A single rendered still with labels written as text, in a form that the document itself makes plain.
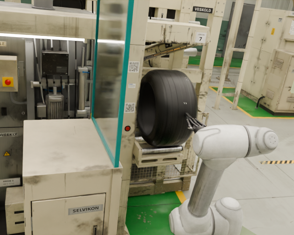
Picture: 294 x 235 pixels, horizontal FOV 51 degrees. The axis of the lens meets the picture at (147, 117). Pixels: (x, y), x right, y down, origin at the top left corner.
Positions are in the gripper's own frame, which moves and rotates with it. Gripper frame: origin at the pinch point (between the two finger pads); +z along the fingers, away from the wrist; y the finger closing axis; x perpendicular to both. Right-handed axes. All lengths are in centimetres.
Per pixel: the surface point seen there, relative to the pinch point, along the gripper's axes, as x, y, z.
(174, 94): -10.9, 7.5, 11.3
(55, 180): -8, 90, -59
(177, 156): 40.1, -4.6, 8.2
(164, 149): 35.0, 6.0, 11.3
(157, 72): -17.8, 13.7, 31.9
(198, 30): -44, -25, 57
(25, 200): 0, 101, -60
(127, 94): -4.5, 36.0, 24.6
